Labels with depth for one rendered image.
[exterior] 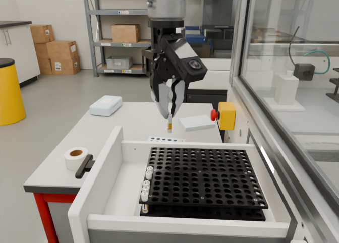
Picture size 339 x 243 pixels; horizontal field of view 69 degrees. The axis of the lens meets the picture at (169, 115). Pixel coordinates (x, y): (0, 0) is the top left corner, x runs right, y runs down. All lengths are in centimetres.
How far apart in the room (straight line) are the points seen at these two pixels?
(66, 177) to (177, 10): 54
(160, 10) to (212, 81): 82
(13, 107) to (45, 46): 208
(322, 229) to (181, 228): 20
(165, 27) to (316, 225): 39
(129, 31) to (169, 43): 381
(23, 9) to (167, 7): 513
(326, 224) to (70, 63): 467
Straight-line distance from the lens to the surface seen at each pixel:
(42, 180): 80
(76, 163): 78
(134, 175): 61
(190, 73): 44
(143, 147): 63
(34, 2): 542
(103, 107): 109
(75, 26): 509
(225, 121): 79
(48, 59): 501
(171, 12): 49
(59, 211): 85
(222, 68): 126
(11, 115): 315
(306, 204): 39
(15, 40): 433
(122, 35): 433
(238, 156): 58
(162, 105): 53
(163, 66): 50
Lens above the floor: 122
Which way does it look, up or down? 25 degrees down
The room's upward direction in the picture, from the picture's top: straight up
